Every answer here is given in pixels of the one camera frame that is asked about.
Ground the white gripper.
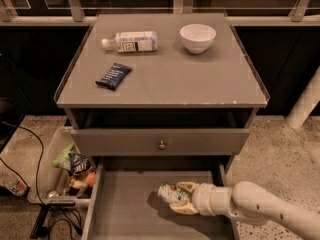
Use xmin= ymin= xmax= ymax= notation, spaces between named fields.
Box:
xmin=169 ymin=182 xmax=215 ymax=216

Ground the crushed 7up can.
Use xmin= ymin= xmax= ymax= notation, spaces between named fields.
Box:
xmin=158 ymin=183 xmax=188 ymax=204

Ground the green snack bag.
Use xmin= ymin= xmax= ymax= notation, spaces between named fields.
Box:
xmin=51 ymin=143 xmax=76 ymax=171

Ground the grey drawer cabinet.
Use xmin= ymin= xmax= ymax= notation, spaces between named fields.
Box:
xmin=55 ymin=13 xmax=269 ymax=166

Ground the dark blue snack packet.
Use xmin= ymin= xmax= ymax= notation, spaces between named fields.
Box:
xmin=96 ymin=63 xmax=132 ymax=90

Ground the grey upper drawer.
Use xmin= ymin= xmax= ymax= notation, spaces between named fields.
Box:
xmin=71 ymin=128 xmax=249 ymax=156

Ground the clear plastic water bottle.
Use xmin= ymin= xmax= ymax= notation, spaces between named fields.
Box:
xmin=101 ymin=31 xmax=158 ymax=53

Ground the clear plastic storage bin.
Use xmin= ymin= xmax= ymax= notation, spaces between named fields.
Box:
xmin=27 ymin=126 xmax=90 ymax=206

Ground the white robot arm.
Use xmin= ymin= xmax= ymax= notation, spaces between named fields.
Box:
xmin=170 ymin=181 xmax=320 ymax=240

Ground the white pole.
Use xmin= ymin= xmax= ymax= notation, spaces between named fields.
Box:
xmin=286 ymin=66 xmax=320 ymax=129

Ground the plastic bottle on floor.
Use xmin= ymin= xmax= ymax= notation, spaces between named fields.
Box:
xmin=0 ymin=172 xmax=27 ymax=196

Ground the black power cable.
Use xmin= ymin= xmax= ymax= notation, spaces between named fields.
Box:
xmin=0 ymin=119 xmax=84 ymax=240

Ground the grey open middle drawer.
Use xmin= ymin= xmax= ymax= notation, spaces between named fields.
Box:
xmin=81 ymin=157 xmax=239 ymax=240

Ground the round metal drawer knob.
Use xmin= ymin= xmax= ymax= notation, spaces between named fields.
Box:
xmin=158 ymin=141 xmax=167 ymax=150

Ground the metal window railing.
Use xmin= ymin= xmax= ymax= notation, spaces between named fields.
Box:
xmin=0 ymin=0 xmax=320 ymax=27

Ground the white ceramic bowl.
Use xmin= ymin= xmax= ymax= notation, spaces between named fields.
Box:
xmin=180 ymin=24 xmax=216 ymax=54

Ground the dark blue chip bag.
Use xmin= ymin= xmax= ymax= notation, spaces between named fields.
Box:
xmin=68 ymin=152 xmax=91 ymax=175

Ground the red apple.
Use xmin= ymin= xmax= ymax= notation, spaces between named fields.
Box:
xmin=86 ymin=172 xmax=96 ymax=187

